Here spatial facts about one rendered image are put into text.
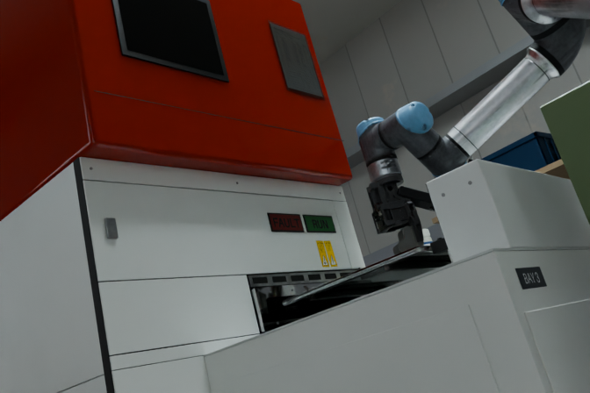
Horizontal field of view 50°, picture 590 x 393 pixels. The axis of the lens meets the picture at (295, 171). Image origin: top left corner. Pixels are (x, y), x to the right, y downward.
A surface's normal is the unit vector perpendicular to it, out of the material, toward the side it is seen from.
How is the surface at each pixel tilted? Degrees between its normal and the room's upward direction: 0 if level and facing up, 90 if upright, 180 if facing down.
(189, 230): 90
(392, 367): 90
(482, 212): 90
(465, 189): 90
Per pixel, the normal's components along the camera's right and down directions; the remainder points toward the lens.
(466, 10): -0.74, -0.04
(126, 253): 0.71, -0.40
